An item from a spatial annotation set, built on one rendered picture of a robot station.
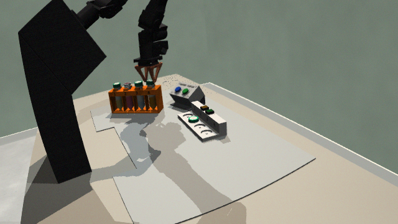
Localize orange tube holder block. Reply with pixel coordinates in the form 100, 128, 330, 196
108, 84, 164, 113

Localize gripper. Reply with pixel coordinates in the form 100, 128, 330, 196
134, 43, 162, 83

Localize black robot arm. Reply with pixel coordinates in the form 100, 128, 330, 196
71, 0, 169, 57

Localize green screw cap with white dot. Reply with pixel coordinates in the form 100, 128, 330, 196
134, 81, 143, 86

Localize white tray with four round nests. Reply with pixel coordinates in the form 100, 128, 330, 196
178, 101, 227, 142

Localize grey control panel with blue and green buttons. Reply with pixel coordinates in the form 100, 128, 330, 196
169, 82, 205, 111

